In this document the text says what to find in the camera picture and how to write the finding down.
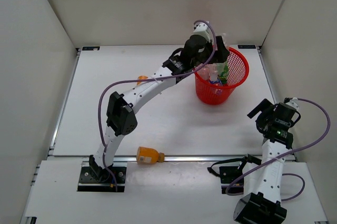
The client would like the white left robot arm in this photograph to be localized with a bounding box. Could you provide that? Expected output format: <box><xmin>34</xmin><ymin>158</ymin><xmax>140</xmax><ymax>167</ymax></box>
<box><xmin>89</xmin><ymin>35</ymin><xmax>229</xmax><ymax>183</ymax></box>

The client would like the dark label sticker left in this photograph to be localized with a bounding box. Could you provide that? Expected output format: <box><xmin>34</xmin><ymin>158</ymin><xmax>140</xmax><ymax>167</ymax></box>
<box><xmin>82</xmin><ymin>46</ymin><xmax>100</xmax><ymax>51</ymax></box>

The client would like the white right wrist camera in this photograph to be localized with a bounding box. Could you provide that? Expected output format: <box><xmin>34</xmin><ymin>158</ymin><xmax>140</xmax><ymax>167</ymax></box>
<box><xmin>283</xmin><ymin>97</ymin><xmax>300</xmax><ymax>110</ymax></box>

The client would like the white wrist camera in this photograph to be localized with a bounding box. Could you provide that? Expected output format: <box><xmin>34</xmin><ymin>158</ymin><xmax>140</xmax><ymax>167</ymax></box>
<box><xmin>283</xmin><ymin>97</ymin><xmax>300</xmax><ymax>110</ymax></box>
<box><xmin>193</xmin><ymin>22</ymin><xmax>212</xmax><ymax>43</ymax></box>

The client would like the orange juice bottle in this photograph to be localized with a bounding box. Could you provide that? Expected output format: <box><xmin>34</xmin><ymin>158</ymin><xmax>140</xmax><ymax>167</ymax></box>
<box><xmin>136</xmin><ymin>147</ymin><xmax>165</xmax><ymax>164</ymax></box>
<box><xmin>137</xmin><ymin>75</ymin><xmax>148</xmax><ymax>85</ymax></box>

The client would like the large clear plastic bottle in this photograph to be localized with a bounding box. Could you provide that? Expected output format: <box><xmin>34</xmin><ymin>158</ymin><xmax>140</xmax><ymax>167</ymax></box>
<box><xmin>208</xmin><ymin>33</ymin><xmax>230</xmax><ymax>85</ymax></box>

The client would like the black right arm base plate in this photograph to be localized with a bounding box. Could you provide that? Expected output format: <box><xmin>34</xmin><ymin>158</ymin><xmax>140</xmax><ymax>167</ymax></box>
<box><xmin>207</xmin><ymin>154</ymin><xmax>262</xmax><ymax>194</ymax></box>

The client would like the dark label sticker right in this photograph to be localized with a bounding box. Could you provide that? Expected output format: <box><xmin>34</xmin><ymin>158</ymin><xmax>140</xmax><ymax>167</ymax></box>
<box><xmin>237</xmin><ymin>45</ymin><xmax>256</xmax><ymax>49</ymax></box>

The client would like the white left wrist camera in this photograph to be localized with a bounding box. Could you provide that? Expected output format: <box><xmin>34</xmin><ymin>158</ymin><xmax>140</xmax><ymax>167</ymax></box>
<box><xmin>193</xmin><ymin>22</ymin><xmax>212</xmax><ymax>43</ymax></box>

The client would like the aluminium table left rail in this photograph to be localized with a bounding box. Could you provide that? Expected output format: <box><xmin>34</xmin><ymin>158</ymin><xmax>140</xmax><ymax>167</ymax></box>
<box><xmin>48</xmin><ymin>47</ymin><xmax>82</xmax><ymax>152</ymax></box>

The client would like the dark label sticker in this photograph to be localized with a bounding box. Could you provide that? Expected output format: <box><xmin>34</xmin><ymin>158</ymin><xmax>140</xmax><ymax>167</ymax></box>
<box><xmin>82</xmin><ymin>46</ymin><xmax>100</xmax><ymax>51</ymax></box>
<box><xmin>237</xmin><ymin>45</ymin><xmax>256</xmax><ymax>49</ymax></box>

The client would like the red mesh plastic bin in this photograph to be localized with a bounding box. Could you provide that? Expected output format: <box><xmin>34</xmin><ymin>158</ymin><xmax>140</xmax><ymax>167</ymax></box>
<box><xmin>194</xmin><ymin>47</ymin><xmax>250</xmax><ymax>105</ymax></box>

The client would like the blue label water bottle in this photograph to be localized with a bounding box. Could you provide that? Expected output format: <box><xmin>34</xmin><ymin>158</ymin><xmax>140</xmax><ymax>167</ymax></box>
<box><xmin>209</xmin><ymin>77</ymin><xmax>223</xmax><ymax>96</ymax></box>

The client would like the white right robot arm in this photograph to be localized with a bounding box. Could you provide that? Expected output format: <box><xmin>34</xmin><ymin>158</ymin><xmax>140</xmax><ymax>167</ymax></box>
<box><xmin>233</xmin><ymin>98</ymin><xmax>299</xmax><ymax>223</ymax></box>

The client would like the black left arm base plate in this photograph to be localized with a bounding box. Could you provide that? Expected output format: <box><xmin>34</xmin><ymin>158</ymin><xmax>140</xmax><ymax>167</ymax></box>
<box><xmin>77</xmin><ymin>164</ymin><xmax>127</xmax><ymax>192</ymax></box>

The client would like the green plastic soda bottle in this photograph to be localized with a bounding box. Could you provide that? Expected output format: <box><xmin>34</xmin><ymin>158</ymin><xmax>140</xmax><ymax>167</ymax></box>
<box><xmin>216</xmin><ymin>61</ymin><xmax>229</xmax><ymax>85</ymax></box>

